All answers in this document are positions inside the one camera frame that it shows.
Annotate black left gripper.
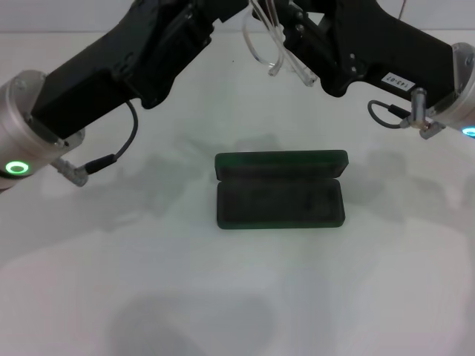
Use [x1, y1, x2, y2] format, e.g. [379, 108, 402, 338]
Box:
[29, 0, 223, 150]

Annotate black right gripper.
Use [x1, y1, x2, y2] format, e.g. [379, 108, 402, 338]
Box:
[276, 0, 459, 112]

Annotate clear plastic glasses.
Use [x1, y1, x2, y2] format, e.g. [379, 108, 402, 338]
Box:
[240, 0, 319, 88]

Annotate green glasses case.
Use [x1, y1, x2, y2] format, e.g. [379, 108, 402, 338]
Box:
[214, 149, 350, 231]

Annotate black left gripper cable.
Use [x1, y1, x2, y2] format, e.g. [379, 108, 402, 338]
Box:
[53, 99, 140, 188]

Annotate grey right gripper cable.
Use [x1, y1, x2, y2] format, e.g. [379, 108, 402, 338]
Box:
[366, 87, 447, 141]

